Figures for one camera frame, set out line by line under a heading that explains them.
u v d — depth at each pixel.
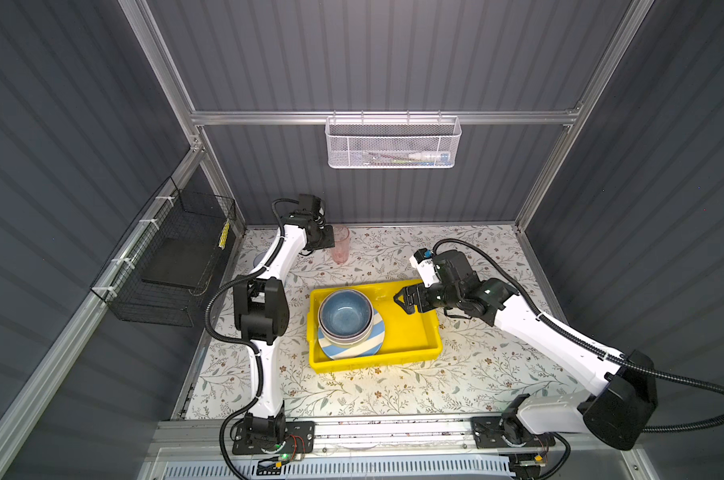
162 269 0.72
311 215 0.77
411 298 0.68
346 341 0.77
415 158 0.91
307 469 0.77
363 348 0.83
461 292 0.58
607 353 0.42
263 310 0.56
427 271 0.68
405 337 0.90
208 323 0.48
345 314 0.85
